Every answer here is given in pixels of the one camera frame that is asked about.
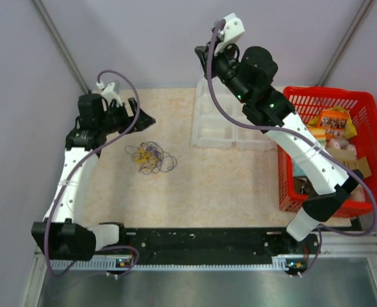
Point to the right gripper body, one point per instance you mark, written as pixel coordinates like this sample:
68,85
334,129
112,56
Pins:
223,64

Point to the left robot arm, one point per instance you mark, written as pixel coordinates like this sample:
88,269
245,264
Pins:
61,234

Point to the orange snack package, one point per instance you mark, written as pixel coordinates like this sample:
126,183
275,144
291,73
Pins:
333,122

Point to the corner aluminium post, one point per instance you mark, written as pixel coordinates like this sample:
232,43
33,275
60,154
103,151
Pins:
364,9
59,43

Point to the white cable duct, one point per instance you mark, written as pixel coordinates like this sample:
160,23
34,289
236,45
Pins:
116,264

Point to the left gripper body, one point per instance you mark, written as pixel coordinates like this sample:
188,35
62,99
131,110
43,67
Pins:
118,119

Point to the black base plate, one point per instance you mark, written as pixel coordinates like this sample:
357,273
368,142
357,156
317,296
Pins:
215,246

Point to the red plastic basket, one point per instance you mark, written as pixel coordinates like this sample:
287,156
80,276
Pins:
309,102

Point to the brown cardboard box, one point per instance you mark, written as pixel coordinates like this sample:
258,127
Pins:
349,159

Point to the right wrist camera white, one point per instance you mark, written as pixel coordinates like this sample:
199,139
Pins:
231,31

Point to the orange sponge pack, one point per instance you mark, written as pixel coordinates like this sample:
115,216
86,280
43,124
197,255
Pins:
318,133

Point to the yellow snack bag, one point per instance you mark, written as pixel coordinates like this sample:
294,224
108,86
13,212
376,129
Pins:
350,130

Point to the right corner aluminium post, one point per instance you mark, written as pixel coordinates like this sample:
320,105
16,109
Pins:
364,9

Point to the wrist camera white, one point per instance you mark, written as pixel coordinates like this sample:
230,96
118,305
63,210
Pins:
110,92
231,31

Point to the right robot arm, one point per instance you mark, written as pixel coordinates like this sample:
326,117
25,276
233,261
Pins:
249,79

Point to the left corner aluminium post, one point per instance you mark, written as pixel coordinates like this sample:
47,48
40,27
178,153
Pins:
59,43

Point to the pink wrapped roll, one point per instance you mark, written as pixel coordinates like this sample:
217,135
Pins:
341,144

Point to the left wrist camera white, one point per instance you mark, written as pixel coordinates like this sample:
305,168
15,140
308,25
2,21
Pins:
110,92

